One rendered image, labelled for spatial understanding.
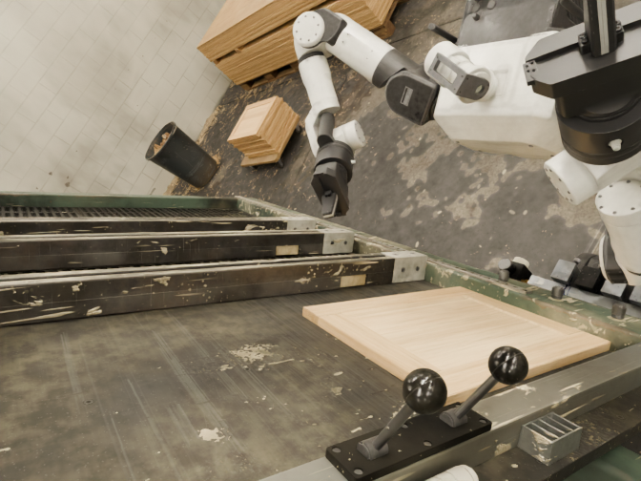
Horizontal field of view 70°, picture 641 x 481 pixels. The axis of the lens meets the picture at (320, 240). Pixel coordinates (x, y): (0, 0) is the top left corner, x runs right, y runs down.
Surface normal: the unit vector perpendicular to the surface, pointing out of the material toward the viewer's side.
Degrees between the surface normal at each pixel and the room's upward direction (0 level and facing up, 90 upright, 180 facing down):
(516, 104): 23
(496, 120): 68
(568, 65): 16
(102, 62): 90
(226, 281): 90
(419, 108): 57
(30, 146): 90
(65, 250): 90
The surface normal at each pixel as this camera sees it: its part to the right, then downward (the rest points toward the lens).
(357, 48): -0.36, 0.08
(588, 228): -0.65, -0.49
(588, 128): -0.52, -0.34
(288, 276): 0.56, 0.21
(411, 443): 0.10, -0.98
